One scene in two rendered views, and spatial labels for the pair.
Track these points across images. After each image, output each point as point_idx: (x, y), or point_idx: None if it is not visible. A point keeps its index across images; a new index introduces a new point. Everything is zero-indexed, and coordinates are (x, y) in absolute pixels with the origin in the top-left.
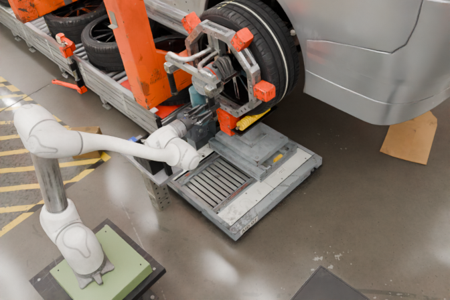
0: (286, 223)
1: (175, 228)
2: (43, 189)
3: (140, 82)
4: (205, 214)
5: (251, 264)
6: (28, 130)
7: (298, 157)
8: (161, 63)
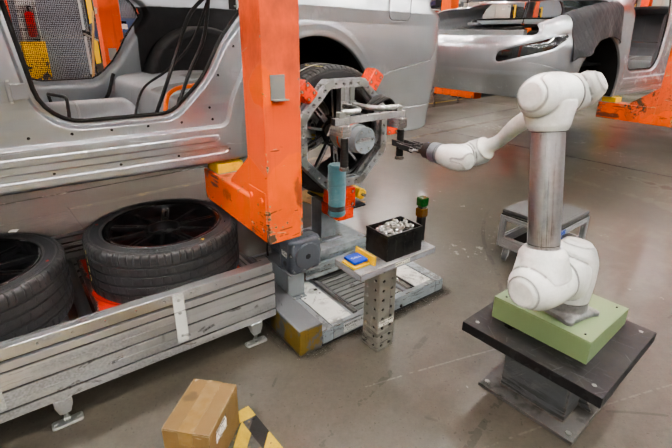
0: (418, 261)
1: (421, 330)
2: (562, 201)
3: (301, 186)
4: (406, 301)
5: (468, 284)
6: (579, 80)
7: None
8: None
